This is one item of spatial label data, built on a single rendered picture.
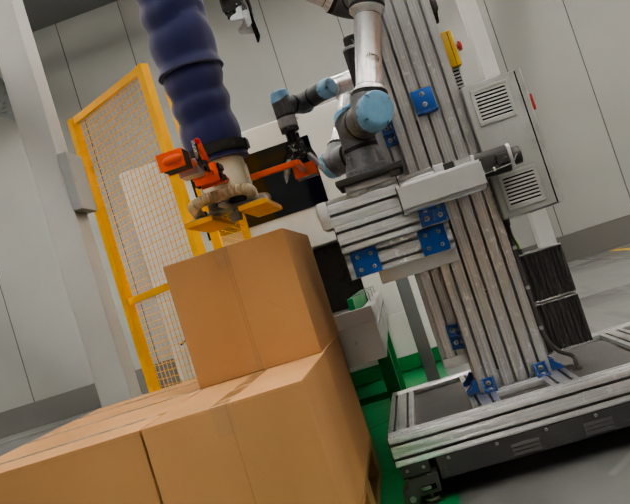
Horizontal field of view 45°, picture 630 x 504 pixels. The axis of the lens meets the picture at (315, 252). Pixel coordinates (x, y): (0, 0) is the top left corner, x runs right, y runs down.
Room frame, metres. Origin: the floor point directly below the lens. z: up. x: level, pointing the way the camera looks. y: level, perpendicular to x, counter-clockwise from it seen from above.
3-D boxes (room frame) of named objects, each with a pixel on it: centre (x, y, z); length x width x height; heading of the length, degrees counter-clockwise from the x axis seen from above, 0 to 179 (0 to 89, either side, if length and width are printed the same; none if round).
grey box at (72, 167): (3.84, 1.05, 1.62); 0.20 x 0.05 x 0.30; 175
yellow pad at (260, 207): (2.66, 0.13, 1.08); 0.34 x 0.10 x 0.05; 174
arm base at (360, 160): (2.50, -0.25, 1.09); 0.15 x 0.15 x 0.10
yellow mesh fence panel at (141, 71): (4.08, 0.83, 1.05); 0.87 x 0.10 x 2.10; 47
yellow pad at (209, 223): (2.67, 0.32, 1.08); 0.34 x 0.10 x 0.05; 174
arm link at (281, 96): (2.91, -0.05, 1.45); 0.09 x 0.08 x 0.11; 137
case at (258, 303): (2.65, 0.24, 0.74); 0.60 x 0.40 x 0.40; 174
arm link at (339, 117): (2.49, -0.25, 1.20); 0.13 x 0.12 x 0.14; 20
